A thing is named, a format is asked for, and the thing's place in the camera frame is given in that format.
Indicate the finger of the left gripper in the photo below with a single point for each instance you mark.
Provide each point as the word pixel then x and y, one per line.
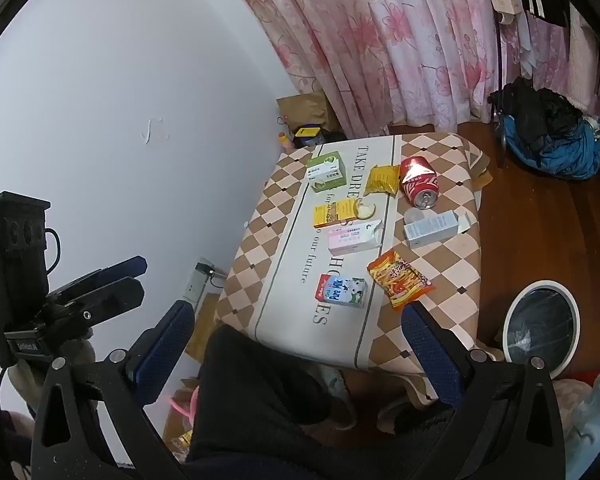
pixel 131 268
pixel 111 300

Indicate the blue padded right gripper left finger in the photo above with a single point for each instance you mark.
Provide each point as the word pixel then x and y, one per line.
pixel 155 354

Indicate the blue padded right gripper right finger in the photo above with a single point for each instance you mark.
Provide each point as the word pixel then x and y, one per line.
pixel 440 353

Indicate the orange red snack packet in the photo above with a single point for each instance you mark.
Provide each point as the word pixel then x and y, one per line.
pixel 401 282

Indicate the blue white milk carton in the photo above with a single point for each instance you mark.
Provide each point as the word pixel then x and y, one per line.
pixel 336 289

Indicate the pink white box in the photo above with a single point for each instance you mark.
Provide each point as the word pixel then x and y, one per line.
pixel 357 237

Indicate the red cola can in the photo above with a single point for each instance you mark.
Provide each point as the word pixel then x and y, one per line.
pixel 419 182

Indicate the yellow small box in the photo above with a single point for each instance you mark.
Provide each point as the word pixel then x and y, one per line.
pixel 325 215

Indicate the yellow snack bag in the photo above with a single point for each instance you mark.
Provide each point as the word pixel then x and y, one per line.
pixel 383 179

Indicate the green white medicine box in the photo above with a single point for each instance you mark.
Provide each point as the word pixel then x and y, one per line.
pixel 326 172

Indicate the white round trash bin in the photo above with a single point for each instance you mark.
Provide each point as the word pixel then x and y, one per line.
pixel 542 322

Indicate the light blue cloth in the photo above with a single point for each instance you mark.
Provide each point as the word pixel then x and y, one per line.
pixel 582 444

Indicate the checkered tablecloth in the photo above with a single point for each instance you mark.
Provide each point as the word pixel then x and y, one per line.
pixel 269 292

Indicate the blue yellow item behind table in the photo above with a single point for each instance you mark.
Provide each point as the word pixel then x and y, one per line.
pixel 307 136

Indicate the brown paper bag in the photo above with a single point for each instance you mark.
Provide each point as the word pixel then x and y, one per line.
pixel 308 109

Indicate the blue black clothes pile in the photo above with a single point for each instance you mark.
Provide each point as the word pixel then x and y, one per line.
pixel 545 131

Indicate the pink floral curtain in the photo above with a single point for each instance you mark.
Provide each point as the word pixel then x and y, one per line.
pixel 412 62

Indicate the wall power socket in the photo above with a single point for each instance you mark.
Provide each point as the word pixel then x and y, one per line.
pixel 197 281

